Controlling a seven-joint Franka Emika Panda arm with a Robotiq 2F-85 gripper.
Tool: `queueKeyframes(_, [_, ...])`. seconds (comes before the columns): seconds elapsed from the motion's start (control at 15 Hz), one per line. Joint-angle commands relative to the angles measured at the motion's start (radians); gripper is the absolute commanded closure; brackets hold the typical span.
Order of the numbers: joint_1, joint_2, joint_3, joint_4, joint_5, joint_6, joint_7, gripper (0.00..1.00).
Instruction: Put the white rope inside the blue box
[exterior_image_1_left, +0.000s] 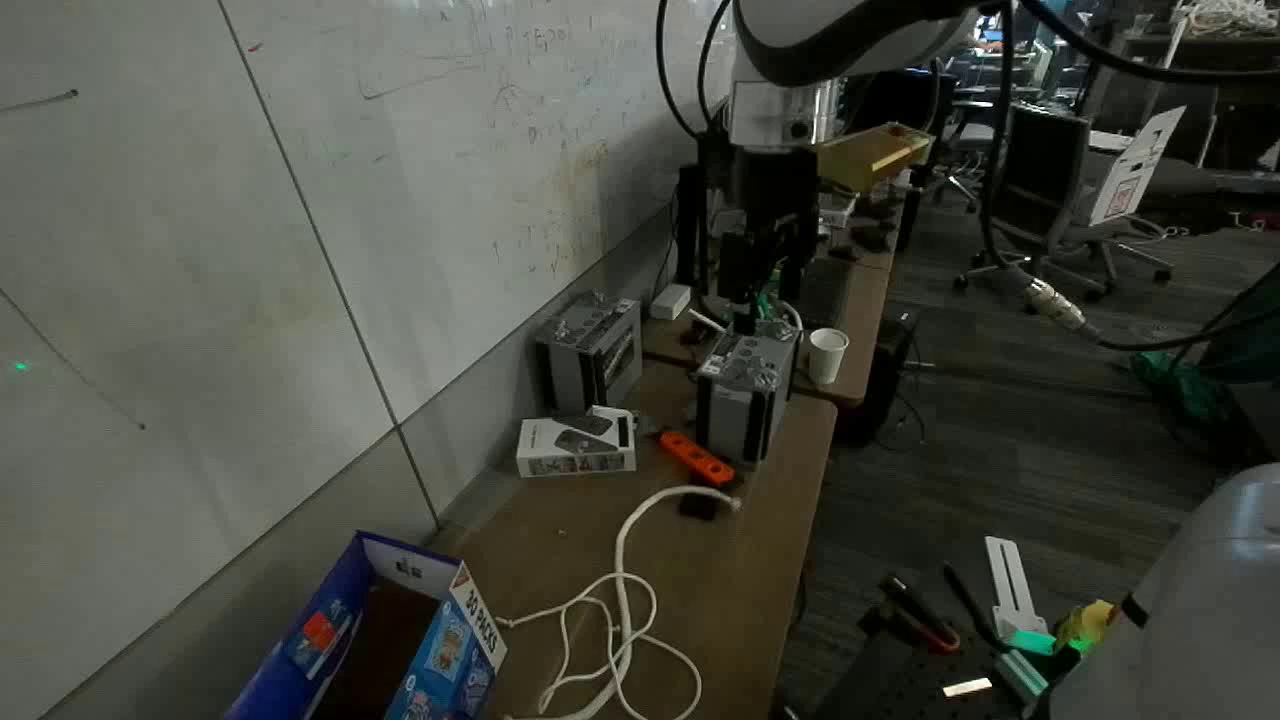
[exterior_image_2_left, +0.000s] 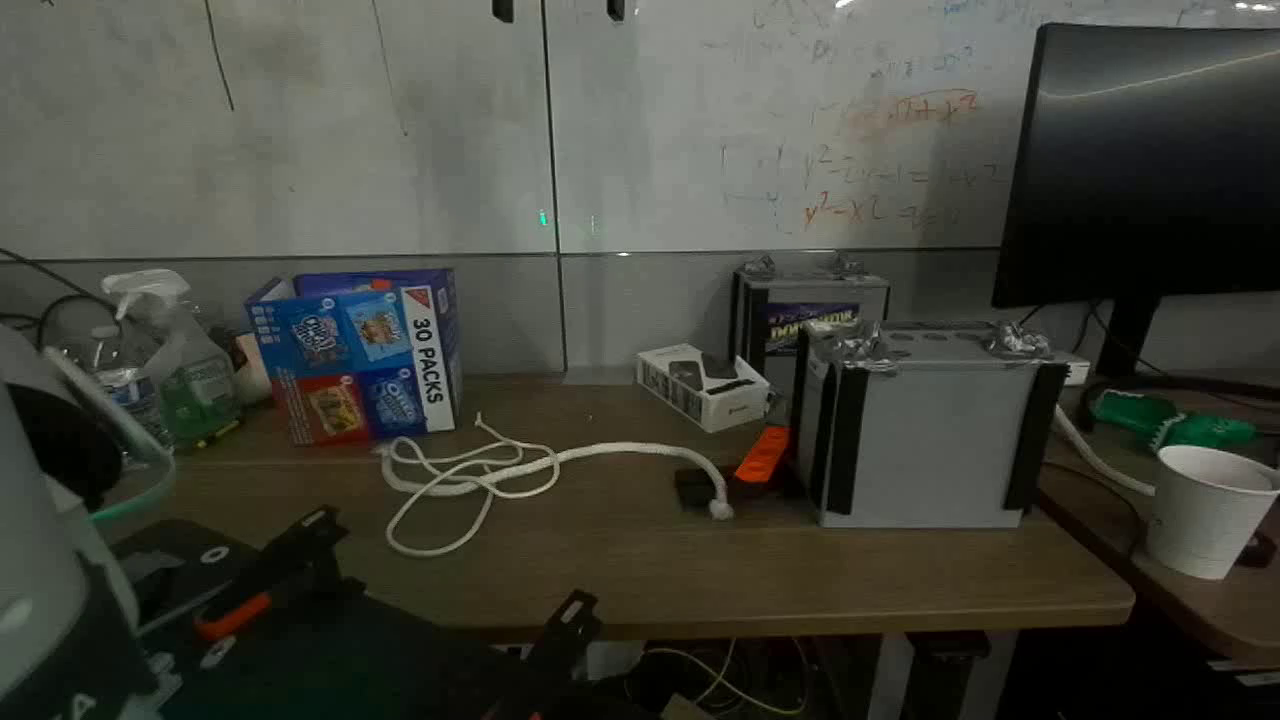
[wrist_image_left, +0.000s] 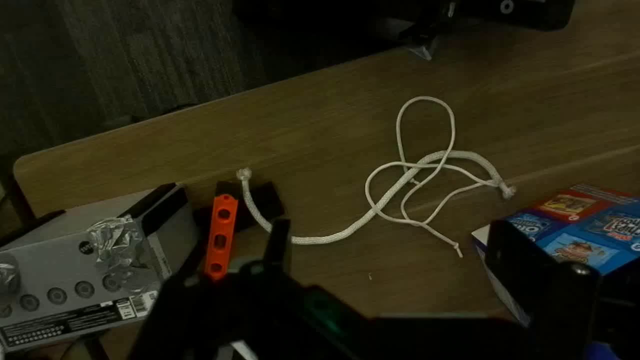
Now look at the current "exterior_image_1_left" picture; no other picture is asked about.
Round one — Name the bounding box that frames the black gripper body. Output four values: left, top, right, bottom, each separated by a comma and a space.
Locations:
718, 147, 817, 302

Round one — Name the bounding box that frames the white rope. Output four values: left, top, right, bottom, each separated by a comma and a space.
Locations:
492, 478, 742, 720

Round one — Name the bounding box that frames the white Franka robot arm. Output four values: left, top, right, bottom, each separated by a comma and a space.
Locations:
729, 0, 1280, 86

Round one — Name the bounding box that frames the yellow flat box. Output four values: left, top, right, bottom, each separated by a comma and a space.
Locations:
817, 121, 932, 194

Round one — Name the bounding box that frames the grey metal box rear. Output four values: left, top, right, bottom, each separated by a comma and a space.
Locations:
532, 292, 644, 410

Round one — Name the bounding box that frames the blue cardboard box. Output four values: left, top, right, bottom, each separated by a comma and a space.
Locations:
225, 531, 508, 720

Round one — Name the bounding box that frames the white power adapter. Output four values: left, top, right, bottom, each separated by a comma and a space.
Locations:
646, 283, 692, 323

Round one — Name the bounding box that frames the white paper cup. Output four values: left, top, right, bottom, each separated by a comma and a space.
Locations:
808, 326, 851, 383

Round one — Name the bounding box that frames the orange rectangular block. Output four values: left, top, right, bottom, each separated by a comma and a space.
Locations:
657, 430, 735, 487

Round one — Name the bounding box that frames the black office chair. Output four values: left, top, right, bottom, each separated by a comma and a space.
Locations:
953, 106, 1171, 302

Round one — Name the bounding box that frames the small black block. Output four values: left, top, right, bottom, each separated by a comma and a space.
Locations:
677, 495, 718, 520

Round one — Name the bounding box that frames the black tool with orange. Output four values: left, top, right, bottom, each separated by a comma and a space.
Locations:
879, 570, 962, 657

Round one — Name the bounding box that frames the white plastic bracket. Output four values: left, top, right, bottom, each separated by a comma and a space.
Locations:
982, 536, 1046, 637

